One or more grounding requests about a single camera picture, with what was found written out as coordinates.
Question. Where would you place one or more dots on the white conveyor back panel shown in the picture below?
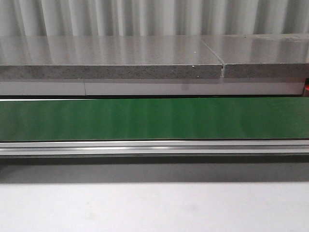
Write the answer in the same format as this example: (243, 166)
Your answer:
(126, 87)

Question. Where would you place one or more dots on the green conveyor belt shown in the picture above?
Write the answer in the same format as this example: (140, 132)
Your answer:
(151, 119)

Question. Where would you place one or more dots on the grey stone slab right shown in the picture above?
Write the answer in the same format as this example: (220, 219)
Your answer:
(283, 57)

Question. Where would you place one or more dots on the grey stone slab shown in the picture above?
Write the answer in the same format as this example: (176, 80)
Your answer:
(107, 57)
(283, 57)

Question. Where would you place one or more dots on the grey stone slab left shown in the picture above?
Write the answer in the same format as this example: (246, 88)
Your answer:
(107, 57)

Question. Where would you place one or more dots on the orange object at right edge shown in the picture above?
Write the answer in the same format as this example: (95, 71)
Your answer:
(306, 90)

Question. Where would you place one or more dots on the white corrugated curtain backdrop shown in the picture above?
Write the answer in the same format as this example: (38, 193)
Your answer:
(152, 17)

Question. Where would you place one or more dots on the aluminium conveyor front rail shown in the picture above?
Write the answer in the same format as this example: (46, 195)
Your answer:
(156, 148)

